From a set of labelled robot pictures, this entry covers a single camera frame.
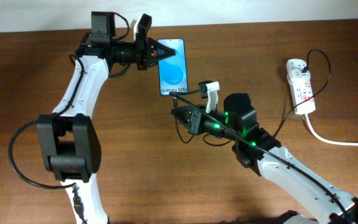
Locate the blue Samsung smartphone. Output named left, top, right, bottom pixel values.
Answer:
left=157, top=39, right=189, bottom=96

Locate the black USB charging cable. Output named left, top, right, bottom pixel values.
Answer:
left=172, top=49, right=332, bottom=144

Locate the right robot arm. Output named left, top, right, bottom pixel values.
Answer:
left=171, top=93, right=358, bottom=223

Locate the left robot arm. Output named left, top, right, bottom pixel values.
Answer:
left=37, top=12, right=175, bottom=223

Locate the white USB charger adapter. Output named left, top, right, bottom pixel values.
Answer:
left=286, top=58, right=311, bottom=80

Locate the white power strip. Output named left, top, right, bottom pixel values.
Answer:
left=287, top=75, right=316, bottom=115

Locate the white power strip cord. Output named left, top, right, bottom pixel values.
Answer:
left=301, top=113, right=358, bottom=148

